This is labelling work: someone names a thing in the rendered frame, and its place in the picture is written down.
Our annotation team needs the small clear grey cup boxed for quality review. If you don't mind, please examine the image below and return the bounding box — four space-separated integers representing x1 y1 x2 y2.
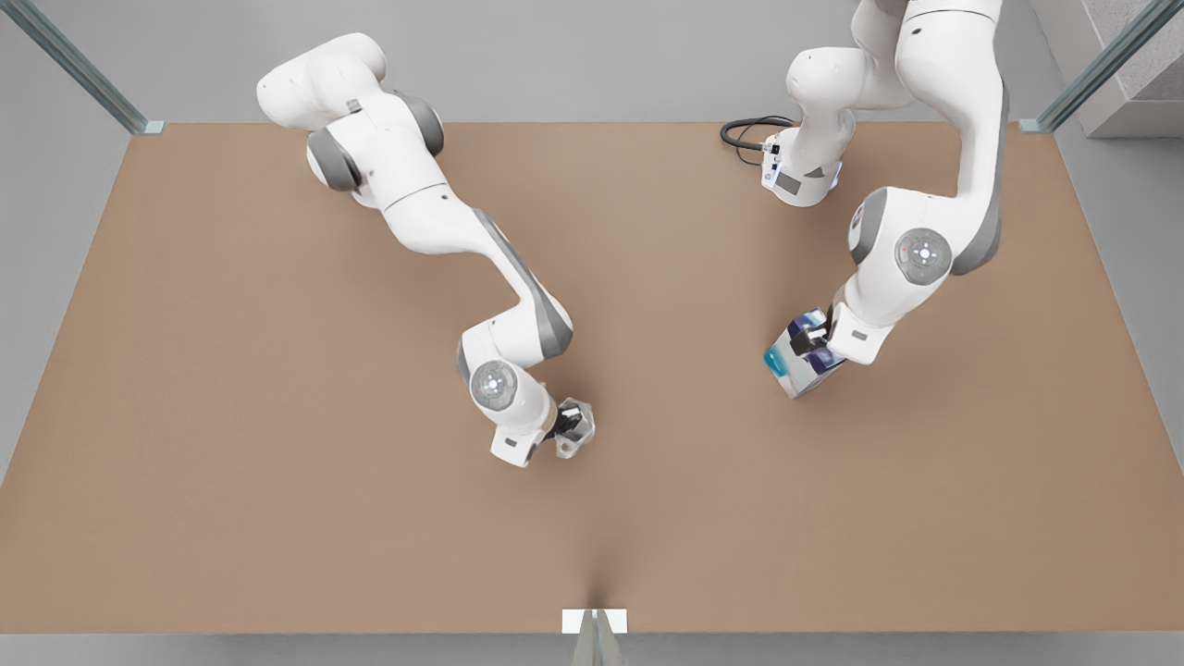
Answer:
554 398 597 460

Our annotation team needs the blue and white carton box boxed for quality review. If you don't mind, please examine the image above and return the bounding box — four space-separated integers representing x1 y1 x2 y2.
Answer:
763 309 848 401

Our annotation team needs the silver frame post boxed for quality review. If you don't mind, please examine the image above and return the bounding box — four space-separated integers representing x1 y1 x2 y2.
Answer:
1018 0 1184 135
561 608 629 666
0 0 167 136

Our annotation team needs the black cable loop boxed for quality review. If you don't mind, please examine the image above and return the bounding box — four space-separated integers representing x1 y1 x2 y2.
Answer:
720 115 798 168

